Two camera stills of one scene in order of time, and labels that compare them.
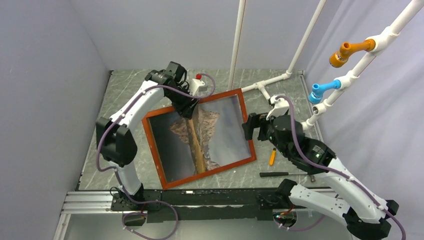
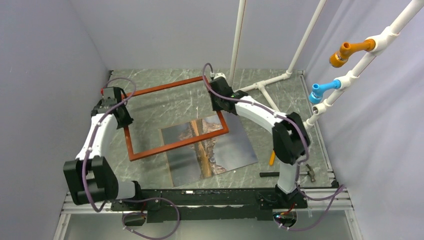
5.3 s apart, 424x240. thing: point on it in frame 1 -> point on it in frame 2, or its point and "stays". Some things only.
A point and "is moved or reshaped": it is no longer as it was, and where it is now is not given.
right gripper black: (254, 120) -> (214, 107)
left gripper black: (185, 110) -> (128, 120)
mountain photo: (212, 138) is moved or reshaped
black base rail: (173, 206) stays
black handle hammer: (275, 174) stays
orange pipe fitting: (339, 58) stays
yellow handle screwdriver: (273, 156) stays
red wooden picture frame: (147, 124) -> (179, 143)
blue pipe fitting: (315, 96) stays
